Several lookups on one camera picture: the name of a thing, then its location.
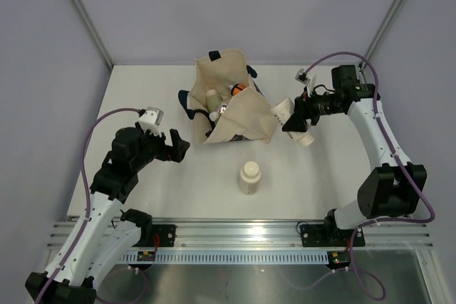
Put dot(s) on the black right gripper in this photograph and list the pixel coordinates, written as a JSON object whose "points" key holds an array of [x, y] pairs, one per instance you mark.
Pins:
{"points": [[303, 106]]}

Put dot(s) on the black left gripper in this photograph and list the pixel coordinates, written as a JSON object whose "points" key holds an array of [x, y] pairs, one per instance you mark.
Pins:
{"points": [[174, 152]]}

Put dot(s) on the white lotion bottle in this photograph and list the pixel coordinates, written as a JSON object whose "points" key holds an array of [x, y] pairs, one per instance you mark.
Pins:
{"points": [[282, 112]]}

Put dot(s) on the green bottle white cap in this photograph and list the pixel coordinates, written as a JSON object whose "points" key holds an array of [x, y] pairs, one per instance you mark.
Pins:
{"points": [[213, 100]]}

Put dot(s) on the silver metallic bottle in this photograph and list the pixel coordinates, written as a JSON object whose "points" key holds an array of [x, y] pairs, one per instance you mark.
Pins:
{"points": [[215, 115]]}

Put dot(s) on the floral canvas tote bag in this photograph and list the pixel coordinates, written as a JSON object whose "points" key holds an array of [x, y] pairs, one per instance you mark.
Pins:
{"points": [[248, 115]]}

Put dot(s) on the cream bottle white cap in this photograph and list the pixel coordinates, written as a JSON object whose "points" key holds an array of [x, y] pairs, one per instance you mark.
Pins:
{"points": [[249, 178]]}

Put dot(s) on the orange navy spray bottle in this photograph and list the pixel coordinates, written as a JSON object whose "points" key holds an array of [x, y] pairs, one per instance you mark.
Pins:
{"points": [[236, 89]]}

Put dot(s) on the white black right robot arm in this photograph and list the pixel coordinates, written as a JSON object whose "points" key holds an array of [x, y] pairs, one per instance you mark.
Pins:
{"points": [[349, 216]]}

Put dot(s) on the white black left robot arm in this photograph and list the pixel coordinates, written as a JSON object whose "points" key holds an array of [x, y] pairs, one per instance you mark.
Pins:
{"points": [[85, 259]]}

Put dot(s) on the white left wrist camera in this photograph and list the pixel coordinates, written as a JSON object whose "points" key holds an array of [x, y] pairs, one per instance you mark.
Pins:
{"points": [[150, 121]]}

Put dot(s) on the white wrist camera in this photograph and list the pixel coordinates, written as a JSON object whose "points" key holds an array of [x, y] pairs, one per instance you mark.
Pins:
{"points": [[309, 82], [150, 121]]}

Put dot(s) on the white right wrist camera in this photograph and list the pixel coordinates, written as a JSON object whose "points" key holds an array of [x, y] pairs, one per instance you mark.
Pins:
{"points": [[309, 82]]}

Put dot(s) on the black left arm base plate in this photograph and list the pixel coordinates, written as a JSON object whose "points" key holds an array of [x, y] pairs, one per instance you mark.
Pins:
{"points": [[163, 234]]}

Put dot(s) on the aluminium mounting rail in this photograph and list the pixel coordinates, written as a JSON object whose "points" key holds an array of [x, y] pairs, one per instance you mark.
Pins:
{"points": [[199, 234]]}

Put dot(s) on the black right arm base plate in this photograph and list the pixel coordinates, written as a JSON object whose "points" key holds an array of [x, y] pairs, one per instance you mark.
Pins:
{"points": [[317, 235]]}

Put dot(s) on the white slotted cable duct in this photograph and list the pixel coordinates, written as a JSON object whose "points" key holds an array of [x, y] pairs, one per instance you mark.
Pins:
{"points": [[300, 257]]}

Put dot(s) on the right aluminium frame post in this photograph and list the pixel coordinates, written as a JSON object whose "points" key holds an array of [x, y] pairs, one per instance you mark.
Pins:
{"points": [[387, 21]]}

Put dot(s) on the aluminium frame post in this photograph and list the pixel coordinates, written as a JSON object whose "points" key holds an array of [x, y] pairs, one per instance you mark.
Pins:
{"points": [[387, 21], [83, 15]]}

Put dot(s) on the left aluminium frame post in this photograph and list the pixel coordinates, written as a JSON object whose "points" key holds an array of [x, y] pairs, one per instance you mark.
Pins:
{"points": [[83, 15]]}

